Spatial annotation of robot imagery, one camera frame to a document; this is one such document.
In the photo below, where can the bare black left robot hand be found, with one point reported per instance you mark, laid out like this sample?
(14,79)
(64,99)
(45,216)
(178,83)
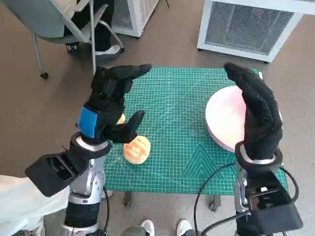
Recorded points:
(108,108)

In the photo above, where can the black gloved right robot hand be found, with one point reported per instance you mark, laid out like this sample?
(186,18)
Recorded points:
(263,118)

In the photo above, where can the long toy bread loaf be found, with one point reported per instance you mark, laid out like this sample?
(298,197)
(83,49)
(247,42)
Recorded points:
(121,120)

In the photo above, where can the pink bowl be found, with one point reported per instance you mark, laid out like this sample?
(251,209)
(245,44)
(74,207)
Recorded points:
(224,118)

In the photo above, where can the round toy bread bun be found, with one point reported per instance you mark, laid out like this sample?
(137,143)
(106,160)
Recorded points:
(137,152)

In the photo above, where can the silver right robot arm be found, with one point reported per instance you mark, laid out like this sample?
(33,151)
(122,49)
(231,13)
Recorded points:
(242,191)

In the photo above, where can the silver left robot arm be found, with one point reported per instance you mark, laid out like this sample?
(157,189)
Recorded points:
(93,179)

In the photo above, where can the green cutting mat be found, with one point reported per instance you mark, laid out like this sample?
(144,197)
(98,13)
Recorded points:
(177,123)

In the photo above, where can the large white mesh cabinet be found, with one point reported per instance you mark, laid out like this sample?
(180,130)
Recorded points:
(246,24)

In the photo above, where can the small white mesh cabinet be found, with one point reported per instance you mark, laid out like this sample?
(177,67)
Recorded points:
(137,14)

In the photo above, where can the grey chair with metal legs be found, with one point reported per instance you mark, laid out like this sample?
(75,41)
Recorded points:
(37,19)

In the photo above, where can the white shoe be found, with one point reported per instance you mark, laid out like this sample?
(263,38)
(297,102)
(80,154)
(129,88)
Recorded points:
(148,227)
(184,227)

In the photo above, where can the white fabric cover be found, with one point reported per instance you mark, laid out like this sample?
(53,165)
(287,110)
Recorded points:
(19,204)

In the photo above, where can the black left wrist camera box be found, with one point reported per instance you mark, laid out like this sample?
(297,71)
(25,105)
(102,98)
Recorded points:
(54,172)

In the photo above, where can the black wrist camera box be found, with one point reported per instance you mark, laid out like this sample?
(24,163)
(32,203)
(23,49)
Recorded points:
(54,172)
(275,214)

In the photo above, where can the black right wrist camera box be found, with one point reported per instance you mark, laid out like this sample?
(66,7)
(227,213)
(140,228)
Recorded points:
(275,214)

